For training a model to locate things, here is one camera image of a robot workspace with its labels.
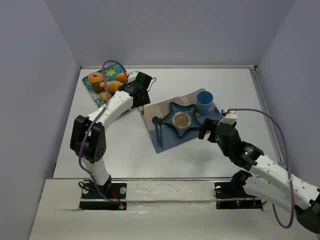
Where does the blue star-shaped plate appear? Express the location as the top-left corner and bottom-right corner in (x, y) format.
(161, 102), (202, 138)

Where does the blue plastic cup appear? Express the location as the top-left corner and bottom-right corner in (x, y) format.
(196, 91), (214, 115)

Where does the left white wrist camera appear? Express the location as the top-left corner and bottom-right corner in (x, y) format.
(127, 70), (139, 83)

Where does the orange ring donut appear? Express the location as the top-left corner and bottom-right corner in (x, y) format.
(88, 72), (104, 84)

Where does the blue plastic fork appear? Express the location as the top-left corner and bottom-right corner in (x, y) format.
(152, 116), (161, 147)

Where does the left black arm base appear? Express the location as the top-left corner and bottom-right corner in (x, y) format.
(79, 181), (128, 211)

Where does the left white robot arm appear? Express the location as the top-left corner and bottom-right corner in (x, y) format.
(70, 71), (153, 195)

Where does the teal floral tray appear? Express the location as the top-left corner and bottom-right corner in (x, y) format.
(82, 63), (129, 108)

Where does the brown chocolate muffin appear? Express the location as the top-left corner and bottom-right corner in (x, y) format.
(91, 82), (105, 93)

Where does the round orange bun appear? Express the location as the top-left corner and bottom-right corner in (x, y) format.
(116, 72), (128, 83)

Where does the long striped croissant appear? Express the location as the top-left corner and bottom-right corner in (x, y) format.
(99, 80), (123, 93)

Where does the small round beige bun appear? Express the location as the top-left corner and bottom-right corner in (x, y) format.
(99, 91), (112, 102)

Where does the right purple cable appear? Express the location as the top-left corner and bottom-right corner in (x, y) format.
(227, 108), (293, 229)

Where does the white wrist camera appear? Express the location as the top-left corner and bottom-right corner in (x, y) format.
(127, 70), (139, 83)
(219, 108), (238, 125)

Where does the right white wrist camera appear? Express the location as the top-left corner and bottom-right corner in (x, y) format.
(219, 108), (238, 125)

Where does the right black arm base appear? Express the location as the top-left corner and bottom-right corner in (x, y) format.
(212, 182), (267, 210)

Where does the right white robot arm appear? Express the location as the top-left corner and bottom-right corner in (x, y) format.
(198, 118), (320, 234)

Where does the blue grey striped cloth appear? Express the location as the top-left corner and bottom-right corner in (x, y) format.
(142, 88), (223, 153)

